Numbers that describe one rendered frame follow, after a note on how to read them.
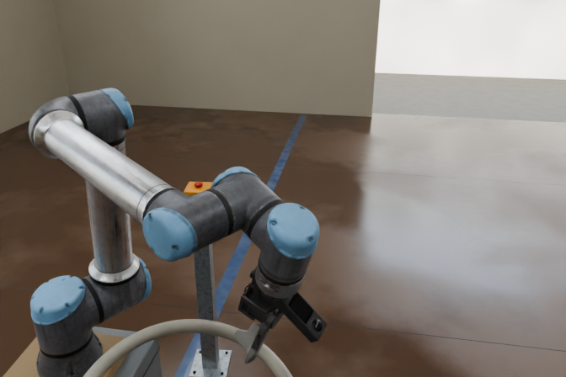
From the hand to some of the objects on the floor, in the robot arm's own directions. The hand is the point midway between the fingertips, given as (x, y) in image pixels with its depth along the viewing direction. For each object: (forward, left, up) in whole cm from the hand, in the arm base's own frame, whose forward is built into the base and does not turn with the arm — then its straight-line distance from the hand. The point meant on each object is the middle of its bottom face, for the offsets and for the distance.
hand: (268, 338), depth 104 cm
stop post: (-66, +99, -137) cm, 181 cm away
